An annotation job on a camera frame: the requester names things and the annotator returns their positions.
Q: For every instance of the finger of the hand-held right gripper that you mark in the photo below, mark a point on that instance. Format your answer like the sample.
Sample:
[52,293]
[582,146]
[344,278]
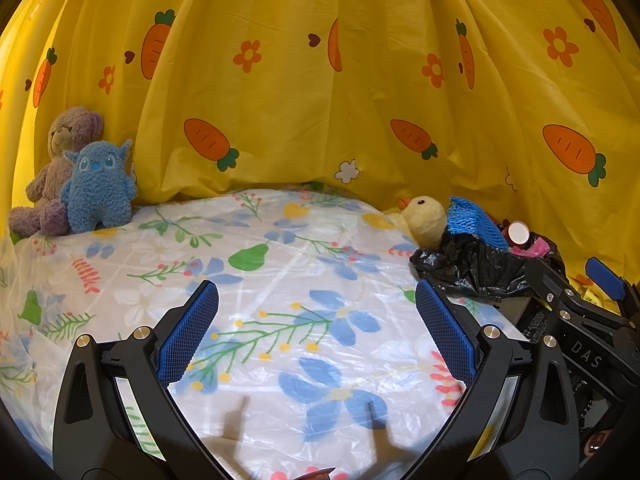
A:
[607,277]
[555,290]

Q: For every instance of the yellow plush duck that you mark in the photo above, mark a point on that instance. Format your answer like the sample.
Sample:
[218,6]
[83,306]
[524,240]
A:
[425,220]

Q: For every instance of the blue foam net sleeve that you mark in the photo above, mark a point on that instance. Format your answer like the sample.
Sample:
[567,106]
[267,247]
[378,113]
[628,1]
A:
[475,220]

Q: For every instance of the yellow carrot print curtain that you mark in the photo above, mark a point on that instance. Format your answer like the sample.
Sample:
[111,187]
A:
[350,85]

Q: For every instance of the floral sheet with plastic cover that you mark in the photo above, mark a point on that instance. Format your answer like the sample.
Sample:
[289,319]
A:
[275,270]

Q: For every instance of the black trash bag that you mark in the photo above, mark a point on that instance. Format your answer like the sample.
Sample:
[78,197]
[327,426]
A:
[470,265]

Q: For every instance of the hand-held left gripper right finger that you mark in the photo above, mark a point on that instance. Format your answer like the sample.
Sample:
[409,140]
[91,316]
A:
[445,330]

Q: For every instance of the red paper cup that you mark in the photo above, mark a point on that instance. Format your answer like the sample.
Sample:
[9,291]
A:
[517,232]

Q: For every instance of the pink plastic ball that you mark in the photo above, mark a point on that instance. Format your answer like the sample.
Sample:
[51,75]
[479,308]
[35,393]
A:
[537,248]

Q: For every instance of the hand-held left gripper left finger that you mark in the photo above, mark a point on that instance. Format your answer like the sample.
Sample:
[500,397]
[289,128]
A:
[190,330]

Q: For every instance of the blue plush monster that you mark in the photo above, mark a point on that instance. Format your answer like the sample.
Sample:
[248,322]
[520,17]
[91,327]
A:
[100,185]

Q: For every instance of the purple teddy bear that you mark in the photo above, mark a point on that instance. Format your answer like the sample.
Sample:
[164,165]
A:
[70,130]

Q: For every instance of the person's right hand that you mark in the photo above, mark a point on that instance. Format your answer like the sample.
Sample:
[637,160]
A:
[599,442]

